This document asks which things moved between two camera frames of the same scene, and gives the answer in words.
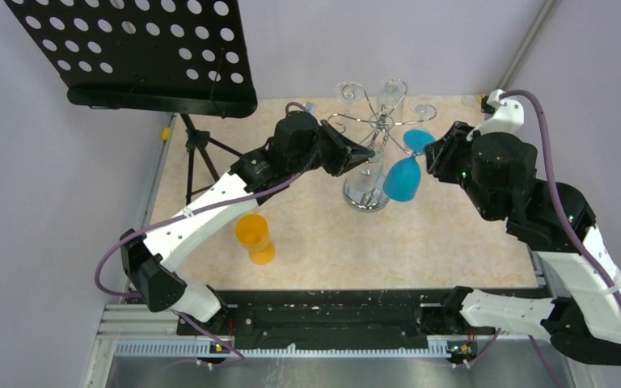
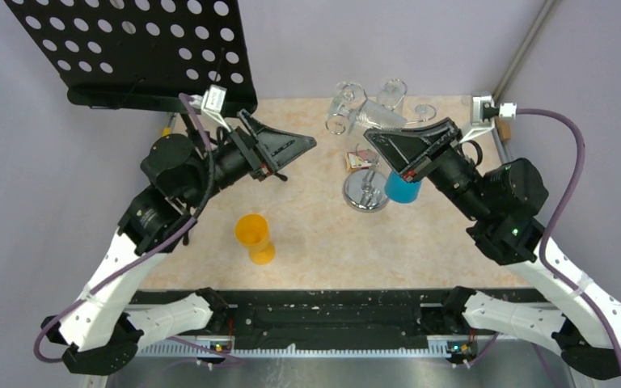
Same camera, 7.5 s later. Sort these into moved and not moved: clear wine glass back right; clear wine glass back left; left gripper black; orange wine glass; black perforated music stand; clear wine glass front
Moved: left gripper black; clear wine glass front
Not moved: clear wine glass back left; clear wine glass back right; black perforated music stand; orange wine glass
